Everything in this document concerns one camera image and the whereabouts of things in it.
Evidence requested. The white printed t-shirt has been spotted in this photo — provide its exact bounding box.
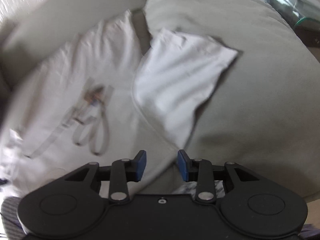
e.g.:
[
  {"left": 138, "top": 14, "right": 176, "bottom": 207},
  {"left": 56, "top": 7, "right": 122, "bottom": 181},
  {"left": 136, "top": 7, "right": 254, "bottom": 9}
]
[{"left": 1, "top": 11, "right": 238, "bottom": 197}]

